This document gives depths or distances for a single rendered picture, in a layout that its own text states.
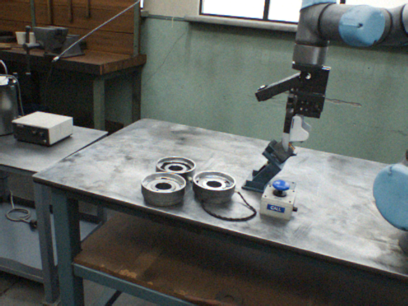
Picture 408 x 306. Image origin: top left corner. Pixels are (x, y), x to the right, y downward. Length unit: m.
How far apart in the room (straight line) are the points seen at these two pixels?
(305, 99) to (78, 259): 0.74
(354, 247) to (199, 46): 1.96
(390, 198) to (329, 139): 1.83
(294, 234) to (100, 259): 0.56
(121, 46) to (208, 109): 0.73
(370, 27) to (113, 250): 0.87
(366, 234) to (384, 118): 1.64
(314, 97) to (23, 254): 1.34
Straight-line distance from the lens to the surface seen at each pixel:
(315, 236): 0.86
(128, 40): 2.68
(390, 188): 0.71
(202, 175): 0.97
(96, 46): 2.83
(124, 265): 1.11
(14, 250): 1.81
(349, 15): 0.81
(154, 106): 2.80
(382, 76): 2.45
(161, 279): 1.07
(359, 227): 0.94
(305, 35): 0.89
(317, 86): 0.92
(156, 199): 0.87
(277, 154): 0.98
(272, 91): 0.93
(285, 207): 0.87
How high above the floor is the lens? 1.25
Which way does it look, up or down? 22 degrees down
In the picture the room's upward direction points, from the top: 5 degrees clockwise
